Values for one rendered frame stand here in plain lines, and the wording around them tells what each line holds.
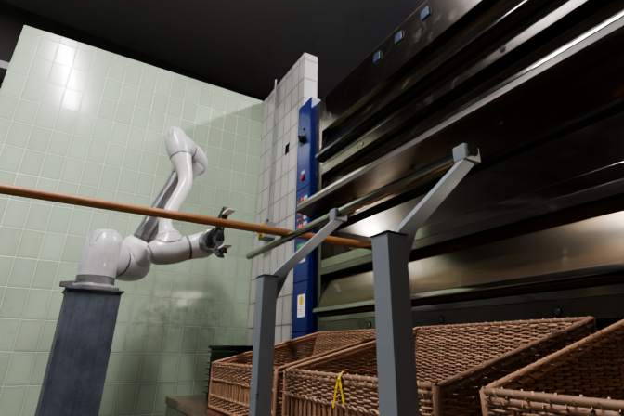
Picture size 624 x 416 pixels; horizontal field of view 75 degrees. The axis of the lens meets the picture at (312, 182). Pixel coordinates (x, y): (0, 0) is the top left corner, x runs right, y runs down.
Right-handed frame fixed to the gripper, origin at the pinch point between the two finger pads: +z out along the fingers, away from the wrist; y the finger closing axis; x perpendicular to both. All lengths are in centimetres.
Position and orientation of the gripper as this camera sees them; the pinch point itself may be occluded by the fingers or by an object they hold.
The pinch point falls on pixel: (228, 227)
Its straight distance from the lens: 155.9
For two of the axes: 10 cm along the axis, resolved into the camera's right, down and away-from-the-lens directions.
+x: -8.7, -2.0, -4.5
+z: 4.9, -3.3, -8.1
